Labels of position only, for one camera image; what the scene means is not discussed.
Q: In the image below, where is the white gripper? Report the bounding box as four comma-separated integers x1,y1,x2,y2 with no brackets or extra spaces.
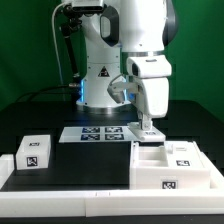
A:
128,77,169,130

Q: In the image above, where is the white door panel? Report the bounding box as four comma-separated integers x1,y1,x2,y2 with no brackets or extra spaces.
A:
128,122,166,142

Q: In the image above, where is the small white door part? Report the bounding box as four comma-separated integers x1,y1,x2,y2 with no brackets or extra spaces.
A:
164,141,202,169

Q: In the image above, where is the white cabinet body box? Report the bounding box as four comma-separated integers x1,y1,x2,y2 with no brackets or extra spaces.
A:
129,142,211,189

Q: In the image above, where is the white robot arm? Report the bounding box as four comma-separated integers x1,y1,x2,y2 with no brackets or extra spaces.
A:
61,0,176,132

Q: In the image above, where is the small white box part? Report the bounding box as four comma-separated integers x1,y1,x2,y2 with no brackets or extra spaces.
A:
16,135,51,170

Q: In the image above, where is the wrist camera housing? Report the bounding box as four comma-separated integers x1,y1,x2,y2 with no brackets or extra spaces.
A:
107,74,137,104

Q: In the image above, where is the white marker base plate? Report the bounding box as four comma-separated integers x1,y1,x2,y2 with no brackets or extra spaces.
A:
59,126,136,143

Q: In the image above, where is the white U-shaped frame fence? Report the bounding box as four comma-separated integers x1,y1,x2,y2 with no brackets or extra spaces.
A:
0,152,224,217

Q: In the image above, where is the black cable on table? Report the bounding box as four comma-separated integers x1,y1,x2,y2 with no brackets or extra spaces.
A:
15,84,83,104

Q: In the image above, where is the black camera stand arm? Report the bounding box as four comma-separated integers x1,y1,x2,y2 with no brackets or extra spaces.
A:
60,5,82,83

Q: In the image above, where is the white cable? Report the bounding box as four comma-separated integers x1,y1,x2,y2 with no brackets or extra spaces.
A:
51,1,73,101

